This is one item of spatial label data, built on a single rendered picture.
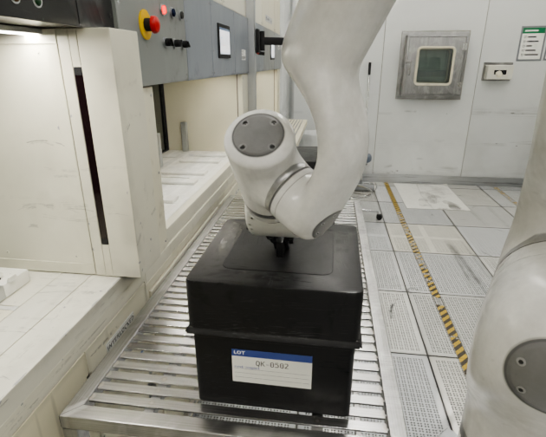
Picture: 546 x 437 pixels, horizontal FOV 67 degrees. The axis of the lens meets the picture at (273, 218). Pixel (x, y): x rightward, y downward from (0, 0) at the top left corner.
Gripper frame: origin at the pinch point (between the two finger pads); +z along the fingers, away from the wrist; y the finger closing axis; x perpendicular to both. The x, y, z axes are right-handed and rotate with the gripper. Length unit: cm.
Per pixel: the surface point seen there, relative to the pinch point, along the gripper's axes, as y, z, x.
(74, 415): 33.9, 5.8, 33.3
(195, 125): 68, 111, -108
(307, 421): -6.4, 9.2, 30.1
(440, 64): -114, 269, -309
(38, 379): 38.8, -0.1, 28.2
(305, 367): -5.7, 3.3, 21.7
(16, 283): 59, 11, 10
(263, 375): 1.4, 5.1, 23.5
